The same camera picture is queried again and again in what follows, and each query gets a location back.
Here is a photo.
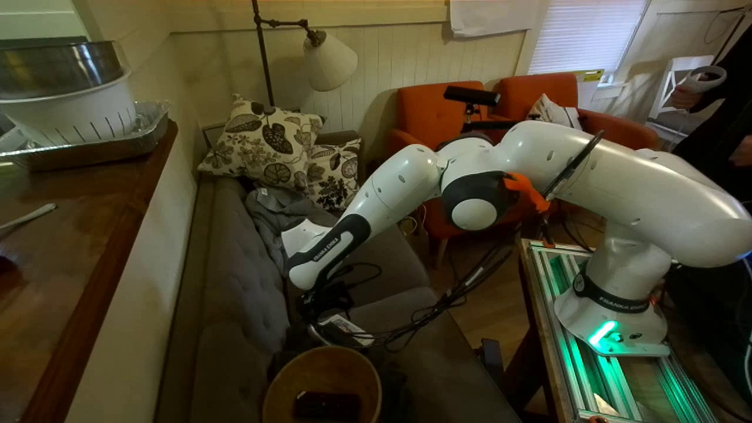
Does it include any white plastic tub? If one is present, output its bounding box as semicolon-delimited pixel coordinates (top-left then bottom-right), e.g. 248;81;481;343
0;69;138;148

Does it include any black remote control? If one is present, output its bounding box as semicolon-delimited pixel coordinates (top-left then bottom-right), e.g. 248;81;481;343
317;320;359;348

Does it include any striped white cushion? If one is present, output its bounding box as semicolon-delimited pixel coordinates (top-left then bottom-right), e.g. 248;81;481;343
527;91;584;133

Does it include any flat black object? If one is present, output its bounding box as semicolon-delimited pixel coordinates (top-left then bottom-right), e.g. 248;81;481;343
292;388;364;423

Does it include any small black floor object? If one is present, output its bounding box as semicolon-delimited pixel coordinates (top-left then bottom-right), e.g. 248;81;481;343
471;336;508;385

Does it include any grey brown sofa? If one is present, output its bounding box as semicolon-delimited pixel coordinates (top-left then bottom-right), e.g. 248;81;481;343
152;123;523;423

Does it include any floor lamp with white shade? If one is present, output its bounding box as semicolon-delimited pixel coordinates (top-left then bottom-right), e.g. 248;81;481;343
248;0;361;108

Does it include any white wooden chair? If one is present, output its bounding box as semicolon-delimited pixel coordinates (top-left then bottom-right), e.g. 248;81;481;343
644;51;717;126

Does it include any wooden bowl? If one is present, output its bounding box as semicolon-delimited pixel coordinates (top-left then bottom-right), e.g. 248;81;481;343
261;343;386;423

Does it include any white hanging towel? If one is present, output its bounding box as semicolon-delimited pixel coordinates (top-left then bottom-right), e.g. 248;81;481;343
447;0;544;40

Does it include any small leaf patterned pillow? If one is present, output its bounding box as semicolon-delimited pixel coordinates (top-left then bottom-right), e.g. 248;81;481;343
302;135;370;210

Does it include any large leaf patterned pillow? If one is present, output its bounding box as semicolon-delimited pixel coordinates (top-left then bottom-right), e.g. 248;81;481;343
195;91;327;192

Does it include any metal dish tray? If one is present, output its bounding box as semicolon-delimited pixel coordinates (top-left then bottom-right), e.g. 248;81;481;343
0;99;172;170

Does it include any black camera on boom stand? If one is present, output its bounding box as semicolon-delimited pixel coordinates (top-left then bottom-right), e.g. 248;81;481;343
441;81;515;133

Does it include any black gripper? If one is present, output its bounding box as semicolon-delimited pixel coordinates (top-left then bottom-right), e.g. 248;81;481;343
301;273;354;330

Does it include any silver utensil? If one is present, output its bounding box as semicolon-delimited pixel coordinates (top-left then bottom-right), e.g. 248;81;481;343
0;202;59;236

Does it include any aluminium frame robot table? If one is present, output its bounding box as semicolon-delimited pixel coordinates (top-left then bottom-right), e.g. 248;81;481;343
500;236;752;423

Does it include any wooden counter ledge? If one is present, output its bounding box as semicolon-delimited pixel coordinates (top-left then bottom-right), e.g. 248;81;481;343
0;114;180;423

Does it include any white window blind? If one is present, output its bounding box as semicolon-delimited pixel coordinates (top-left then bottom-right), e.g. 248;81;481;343
523;0;652;76

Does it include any grey folded blanket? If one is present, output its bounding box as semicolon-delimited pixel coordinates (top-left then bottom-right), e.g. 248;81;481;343
241;183;332;276

